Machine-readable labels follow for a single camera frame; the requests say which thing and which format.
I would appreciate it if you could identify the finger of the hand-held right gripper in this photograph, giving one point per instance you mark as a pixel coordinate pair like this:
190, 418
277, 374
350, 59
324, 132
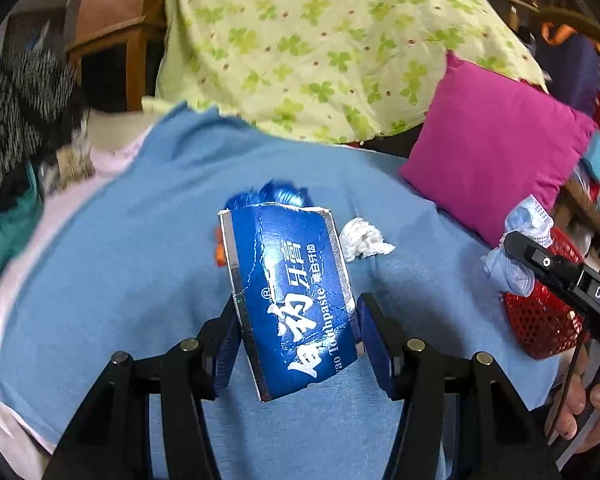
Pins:
540, 260

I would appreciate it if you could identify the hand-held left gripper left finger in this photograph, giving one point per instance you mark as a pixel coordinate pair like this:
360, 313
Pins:
225, 355

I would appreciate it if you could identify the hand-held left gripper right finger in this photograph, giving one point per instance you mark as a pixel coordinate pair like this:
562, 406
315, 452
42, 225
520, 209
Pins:
372, 340

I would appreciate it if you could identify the blue face mask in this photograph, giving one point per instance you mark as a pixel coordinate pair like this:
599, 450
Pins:
527, 215

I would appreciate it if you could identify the red plastic basket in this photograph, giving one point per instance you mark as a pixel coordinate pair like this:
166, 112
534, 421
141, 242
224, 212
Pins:
540, 320

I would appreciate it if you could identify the blue toothpaste box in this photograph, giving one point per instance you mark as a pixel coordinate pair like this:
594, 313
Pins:
290, 300

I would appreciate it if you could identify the white tissue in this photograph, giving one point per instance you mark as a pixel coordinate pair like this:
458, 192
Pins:
362, 237

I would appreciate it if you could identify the blue foil wrapper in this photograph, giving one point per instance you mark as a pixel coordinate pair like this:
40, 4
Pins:
280, 195

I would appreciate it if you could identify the person's right hand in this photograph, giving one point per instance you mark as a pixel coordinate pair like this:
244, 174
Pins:
575, 410

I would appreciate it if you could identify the old wooden table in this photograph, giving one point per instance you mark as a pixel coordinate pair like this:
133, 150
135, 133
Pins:
580, 205

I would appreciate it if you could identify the orange wrapper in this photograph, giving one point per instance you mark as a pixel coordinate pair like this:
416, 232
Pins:
220, 252

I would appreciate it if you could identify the magenta pillow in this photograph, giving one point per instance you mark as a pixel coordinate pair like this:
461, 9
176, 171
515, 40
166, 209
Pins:
490, 150

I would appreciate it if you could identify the blue cloth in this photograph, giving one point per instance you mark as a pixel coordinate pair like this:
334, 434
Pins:
130, 260

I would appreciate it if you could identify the navy bag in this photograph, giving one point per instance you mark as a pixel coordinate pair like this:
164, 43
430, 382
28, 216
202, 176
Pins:
570, 75

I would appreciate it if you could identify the white cloth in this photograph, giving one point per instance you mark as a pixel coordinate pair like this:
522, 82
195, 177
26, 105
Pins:
30, 240

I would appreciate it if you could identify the beige patterned cloth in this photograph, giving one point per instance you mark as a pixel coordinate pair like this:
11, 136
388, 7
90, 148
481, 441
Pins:
75, 160

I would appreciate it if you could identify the teal cloth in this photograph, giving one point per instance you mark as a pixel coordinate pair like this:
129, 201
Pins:
5, 240

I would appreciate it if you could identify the green clover blanket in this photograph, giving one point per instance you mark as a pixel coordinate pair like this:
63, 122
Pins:
305, 35

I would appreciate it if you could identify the dark speckled cloth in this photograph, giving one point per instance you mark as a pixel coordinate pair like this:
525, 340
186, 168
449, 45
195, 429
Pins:
20, 105

